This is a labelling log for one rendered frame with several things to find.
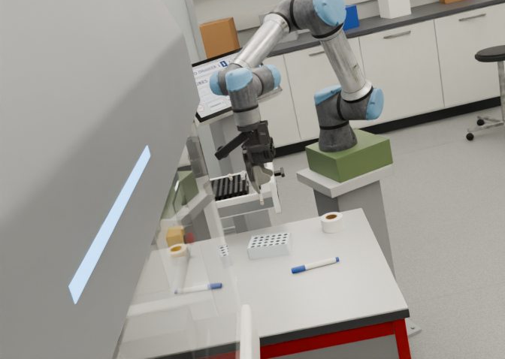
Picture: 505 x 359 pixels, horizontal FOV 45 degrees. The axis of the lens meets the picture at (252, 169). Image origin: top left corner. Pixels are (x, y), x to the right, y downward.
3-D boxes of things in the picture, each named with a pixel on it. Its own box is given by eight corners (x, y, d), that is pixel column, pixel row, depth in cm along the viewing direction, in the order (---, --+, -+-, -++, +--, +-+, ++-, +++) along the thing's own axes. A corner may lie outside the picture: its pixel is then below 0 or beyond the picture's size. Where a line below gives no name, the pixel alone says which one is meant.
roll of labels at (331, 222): (326, 235, 189) (324, 224, 188) (319, 227, 196) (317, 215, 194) (347, 229, 190) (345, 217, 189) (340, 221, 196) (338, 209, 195)
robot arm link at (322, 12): (355, 105, 236) (299, -14, 203) (391, 104, 226) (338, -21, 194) (344, 128, 230) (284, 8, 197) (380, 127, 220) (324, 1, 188)
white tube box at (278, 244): (292, 242, 190) (290, 230, 189) (289, 254, 182) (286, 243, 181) (254, 246, 193) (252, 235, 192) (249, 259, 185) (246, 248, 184)
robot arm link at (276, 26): (274, -8, 211) (200, 76, 183) (300, -13, 204) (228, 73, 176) (286, 21, 217) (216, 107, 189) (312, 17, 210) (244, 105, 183)
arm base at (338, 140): (346, 135, 247) (341, 112, 244) (364, 143, 233) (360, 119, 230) (312, 146, 243) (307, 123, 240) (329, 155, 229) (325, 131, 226)
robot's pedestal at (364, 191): (380, 302, 283) (354, 149, 259) (421, 331, 257) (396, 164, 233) (325, 327, 274) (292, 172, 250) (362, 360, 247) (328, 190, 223)
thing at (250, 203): (271, 181, 224) (268, 166, 222) (274, 208, 199) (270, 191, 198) (166, 203, 226) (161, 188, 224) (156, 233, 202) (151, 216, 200)
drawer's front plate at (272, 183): (276, 182, 226) (270, 155, 222) (281, 212, 198) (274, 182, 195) (272, 183, 226) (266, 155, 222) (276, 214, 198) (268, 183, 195)
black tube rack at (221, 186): (250, 188, 220) (246, 173, 218) (250, 207, 204) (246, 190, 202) (191, 201, 222) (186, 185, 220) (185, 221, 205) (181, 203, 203)
